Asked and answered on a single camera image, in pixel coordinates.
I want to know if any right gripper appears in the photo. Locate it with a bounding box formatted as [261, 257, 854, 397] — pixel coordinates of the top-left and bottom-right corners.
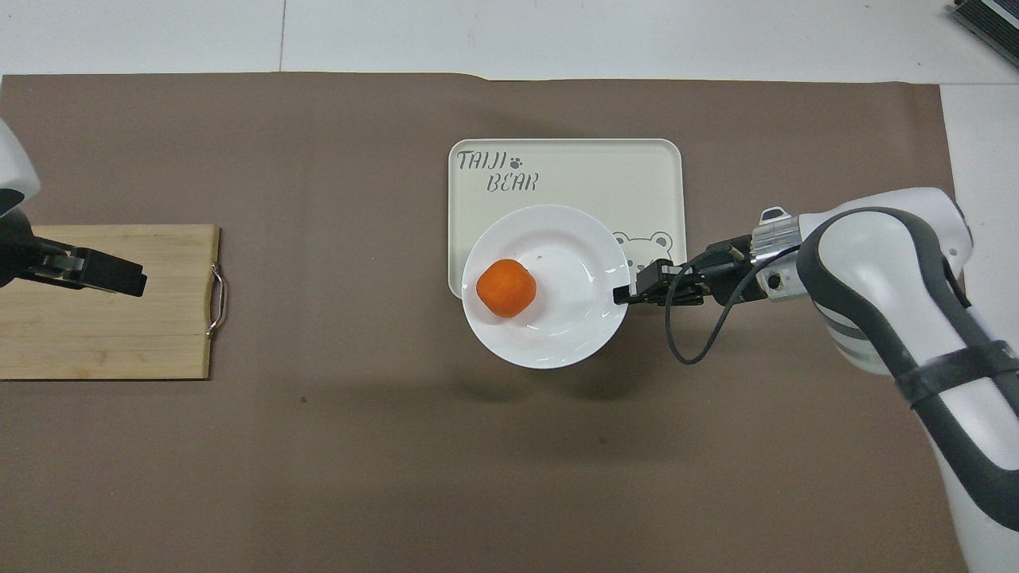
[686, 235, 771, 307]

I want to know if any white round plate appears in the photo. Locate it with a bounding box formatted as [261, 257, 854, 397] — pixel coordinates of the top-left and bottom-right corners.
[461, 205, 632, 370]

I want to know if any grey ribbed device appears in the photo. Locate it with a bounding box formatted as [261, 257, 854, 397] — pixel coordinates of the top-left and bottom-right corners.
[949, 0, 1019, 69]

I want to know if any orange fruit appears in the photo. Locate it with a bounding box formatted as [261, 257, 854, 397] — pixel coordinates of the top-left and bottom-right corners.
[476, 259, 537, 320]

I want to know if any wooden cutting board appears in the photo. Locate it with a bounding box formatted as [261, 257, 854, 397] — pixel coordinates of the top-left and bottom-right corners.
[0, 224, 229, 381]

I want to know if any cream rectangular tray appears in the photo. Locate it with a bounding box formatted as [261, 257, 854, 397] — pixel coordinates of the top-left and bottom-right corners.
[447, 138, 686, 302]

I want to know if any black cable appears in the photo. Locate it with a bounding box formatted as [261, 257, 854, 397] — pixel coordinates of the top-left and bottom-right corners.
[664, 244, 801, 366]

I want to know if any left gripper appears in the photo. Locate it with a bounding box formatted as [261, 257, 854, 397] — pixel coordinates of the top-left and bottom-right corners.
[0, 208, 66, 288]

